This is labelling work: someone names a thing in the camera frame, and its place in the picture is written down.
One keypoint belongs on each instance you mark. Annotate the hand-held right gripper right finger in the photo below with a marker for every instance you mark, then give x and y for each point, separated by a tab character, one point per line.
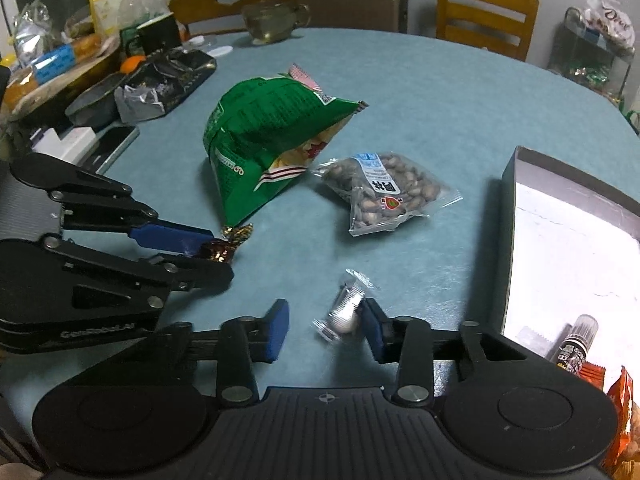
373	334

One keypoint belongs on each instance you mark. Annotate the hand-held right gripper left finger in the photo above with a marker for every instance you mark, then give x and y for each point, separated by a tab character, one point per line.
275	331

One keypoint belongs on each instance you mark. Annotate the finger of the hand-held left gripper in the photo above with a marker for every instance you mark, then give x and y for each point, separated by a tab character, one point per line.
210	276
170	238

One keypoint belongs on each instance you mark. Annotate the brown gold candy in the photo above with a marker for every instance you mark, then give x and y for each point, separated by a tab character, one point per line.
220	251

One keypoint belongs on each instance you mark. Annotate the white candy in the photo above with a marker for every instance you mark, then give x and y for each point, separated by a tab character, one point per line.
345	317

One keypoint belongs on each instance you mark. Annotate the brown cartoon snack packet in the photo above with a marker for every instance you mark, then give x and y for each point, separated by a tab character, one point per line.
577	342

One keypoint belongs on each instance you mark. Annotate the dark box with white inside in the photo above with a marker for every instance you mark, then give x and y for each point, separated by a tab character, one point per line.
565	260

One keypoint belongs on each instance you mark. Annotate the small orange snack packet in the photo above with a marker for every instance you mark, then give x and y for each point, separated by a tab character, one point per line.
593	376

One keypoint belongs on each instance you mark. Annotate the copper orange wafer bar packet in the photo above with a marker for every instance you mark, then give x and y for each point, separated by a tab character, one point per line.
625	410

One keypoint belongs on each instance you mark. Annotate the black smartphone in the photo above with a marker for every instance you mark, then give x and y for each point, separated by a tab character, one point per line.
112	147

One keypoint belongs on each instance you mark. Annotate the white power strip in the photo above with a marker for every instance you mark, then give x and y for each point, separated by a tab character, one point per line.
70	142

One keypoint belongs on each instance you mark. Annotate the clear packet of nuts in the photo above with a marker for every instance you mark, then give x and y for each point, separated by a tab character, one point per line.
385	195

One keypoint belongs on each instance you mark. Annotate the green chip bag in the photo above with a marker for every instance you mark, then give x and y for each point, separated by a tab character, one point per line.
265	130

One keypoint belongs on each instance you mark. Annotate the grey bowl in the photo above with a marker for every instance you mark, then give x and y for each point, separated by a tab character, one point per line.
92	102

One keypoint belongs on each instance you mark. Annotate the black foil bag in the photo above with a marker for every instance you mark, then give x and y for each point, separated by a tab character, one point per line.
175	77

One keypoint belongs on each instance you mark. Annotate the small clear wrapper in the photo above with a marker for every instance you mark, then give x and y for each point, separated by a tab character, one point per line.
535	341

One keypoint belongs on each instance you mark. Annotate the orange fruit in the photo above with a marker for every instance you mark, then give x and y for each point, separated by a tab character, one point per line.
132	64

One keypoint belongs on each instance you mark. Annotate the wooden tray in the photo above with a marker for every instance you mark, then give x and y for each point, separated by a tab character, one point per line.
65	80

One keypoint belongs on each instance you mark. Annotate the white round lid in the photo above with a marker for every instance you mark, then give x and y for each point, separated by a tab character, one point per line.
220	51

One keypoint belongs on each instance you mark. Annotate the green packet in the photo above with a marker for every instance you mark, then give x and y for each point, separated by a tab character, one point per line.
129	42

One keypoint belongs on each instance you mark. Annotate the black mug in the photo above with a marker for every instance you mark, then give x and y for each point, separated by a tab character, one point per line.
157	35

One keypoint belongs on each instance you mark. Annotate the bread packet with blue label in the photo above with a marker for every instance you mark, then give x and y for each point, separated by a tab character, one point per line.
50	62

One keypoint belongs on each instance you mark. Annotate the clear plastic bottle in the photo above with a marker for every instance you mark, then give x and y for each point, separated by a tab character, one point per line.
131	7

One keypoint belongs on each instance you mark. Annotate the glass teapot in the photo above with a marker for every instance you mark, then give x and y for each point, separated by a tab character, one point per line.
270	22

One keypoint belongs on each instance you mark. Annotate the yellow paper bag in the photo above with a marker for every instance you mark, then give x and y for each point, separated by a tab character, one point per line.
105	7

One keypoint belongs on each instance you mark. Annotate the silver foil bag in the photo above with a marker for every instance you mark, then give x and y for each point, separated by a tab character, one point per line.
35	30

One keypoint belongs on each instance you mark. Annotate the grey brown cabinet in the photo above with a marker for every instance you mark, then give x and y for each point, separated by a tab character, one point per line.
350	10

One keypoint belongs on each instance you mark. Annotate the wooden chair with slatted back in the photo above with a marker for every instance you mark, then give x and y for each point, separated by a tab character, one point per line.
465	20

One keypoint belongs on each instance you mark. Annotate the glass side rack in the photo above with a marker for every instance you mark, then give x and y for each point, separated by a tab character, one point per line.
575	55

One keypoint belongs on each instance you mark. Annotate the white printed snack bag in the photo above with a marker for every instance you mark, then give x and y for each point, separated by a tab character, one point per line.
610	20

